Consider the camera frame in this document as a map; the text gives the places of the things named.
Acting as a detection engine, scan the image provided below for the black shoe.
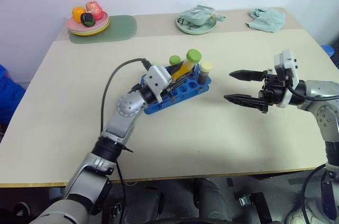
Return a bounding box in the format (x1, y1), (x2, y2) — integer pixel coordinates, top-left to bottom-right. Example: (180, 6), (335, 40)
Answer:
(12, 201), (30, 218)

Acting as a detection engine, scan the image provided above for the black lower left arm cable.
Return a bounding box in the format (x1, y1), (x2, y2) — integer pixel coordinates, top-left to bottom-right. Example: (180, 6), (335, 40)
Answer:
(115, 160), (127, 224)

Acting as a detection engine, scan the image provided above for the yellow test tube green cap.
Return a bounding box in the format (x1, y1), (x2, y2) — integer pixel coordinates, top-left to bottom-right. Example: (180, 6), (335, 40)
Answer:
(171, 48), (202, 80)

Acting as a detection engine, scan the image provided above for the dark green toy fruit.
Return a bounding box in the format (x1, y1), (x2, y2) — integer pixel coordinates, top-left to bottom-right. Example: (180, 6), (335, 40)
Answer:
(81, 13), (96, 27)

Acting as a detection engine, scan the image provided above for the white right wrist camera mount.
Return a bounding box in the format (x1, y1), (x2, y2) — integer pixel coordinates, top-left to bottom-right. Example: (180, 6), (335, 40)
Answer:
(273, 48), (301, 108)

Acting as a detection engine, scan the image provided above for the grey left arm cable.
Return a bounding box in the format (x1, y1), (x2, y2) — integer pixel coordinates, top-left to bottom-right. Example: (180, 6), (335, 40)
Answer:
(100, 57), (152, 136)

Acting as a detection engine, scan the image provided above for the green table mat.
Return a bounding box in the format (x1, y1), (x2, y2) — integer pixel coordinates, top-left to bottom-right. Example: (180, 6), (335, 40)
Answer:
(69, 14), (138, 44)

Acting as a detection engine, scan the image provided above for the pink plate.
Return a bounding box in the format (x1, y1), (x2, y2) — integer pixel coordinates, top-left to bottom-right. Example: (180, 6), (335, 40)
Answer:
(66, 12), (110, 32)

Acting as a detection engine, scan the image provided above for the blue test tube rack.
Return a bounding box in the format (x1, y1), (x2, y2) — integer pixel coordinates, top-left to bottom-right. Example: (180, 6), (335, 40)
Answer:
(140, 64), (212, 115)

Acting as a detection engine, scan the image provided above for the yellow plate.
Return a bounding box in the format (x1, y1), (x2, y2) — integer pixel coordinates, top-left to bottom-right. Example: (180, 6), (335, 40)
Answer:
(68, 21), (111, 36)

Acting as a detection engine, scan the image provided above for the orange toy fruit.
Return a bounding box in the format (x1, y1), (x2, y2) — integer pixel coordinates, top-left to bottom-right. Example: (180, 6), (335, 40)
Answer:
(72, 7), (87, 22)

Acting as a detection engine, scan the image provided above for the blue bottle cap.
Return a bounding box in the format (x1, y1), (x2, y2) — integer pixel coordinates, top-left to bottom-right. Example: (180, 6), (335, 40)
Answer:
(322, 44), (335, 57)

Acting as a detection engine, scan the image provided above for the pink toy apple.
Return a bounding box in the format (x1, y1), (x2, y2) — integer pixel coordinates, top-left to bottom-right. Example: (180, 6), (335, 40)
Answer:
(85, 0), (103, 21)

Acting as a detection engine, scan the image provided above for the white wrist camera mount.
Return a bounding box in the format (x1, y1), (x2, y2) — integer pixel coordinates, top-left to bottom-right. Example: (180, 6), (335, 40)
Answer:
(273, 48), (301, 108)
(144, 65), (173, 103)

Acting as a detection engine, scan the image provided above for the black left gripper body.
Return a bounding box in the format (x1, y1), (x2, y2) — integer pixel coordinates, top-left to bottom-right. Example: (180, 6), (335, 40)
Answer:
(161, 74), (190, 101)

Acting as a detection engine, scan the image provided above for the light green pouch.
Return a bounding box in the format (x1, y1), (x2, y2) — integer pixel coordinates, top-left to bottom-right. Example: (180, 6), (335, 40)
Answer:
(177, 4), (227, 28)

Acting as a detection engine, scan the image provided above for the black lower right arm cable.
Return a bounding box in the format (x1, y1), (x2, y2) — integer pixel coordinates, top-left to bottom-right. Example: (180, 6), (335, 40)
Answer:
(301, 164), (327, 224)

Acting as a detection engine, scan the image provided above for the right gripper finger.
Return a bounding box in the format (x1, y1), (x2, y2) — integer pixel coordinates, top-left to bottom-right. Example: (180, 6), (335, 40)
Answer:
(229, 69), (265, 82)
(224, 94), (268, 112)

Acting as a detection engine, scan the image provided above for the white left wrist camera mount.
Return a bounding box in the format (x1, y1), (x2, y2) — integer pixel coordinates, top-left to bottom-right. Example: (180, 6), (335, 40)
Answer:
(144, 65), (173, 103)

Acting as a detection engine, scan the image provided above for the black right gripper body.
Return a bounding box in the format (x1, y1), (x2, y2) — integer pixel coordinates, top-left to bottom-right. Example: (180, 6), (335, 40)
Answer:
(258, 69), (288, 115)

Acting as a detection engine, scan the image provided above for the metal clamp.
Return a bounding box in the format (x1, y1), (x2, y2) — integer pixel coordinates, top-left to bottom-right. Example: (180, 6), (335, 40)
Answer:
(238, 193), (251, 206)

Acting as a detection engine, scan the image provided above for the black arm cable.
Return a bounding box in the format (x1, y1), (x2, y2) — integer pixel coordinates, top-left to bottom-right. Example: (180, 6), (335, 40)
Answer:
(287, 85), (339, 101)
(115, 160), (127, 224)
(301, 164), (327, 224)

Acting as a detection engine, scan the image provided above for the light green plate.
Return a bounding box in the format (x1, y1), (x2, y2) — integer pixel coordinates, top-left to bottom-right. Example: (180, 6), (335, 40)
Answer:
(176, 13), (218, 34)

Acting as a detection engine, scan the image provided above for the teal cloth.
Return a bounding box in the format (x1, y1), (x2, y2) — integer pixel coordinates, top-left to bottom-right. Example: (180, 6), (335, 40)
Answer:
(245, 7), (287, 33)

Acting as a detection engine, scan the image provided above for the blue plastic crate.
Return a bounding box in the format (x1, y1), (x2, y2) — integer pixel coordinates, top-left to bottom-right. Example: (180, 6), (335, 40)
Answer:
(0, 64), (26, 129)

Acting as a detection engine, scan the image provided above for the white shoe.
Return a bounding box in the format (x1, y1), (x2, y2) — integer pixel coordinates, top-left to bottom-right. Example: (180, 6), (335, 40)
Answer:
(284, 200), (339, 224)

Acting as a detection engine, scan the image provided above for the small green-capped test tube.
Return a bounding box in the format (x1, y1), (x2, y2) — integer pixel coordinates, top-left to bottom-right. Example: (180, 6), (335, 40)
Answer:
(169, 55), (183, 70)

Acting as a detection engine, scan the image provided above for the brown test tube cream cap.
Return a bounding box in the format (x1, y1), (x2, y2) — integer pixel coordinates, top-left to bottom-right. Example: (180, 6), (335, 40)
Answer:
(199, 61), (214, 89)

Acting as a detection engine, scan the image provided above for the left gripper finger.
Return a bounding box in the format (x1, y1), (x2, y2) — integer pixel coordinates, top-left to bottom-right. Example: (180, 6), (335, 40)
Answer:
(182, 65), (200, 82)
(169, 61), (186, 74)

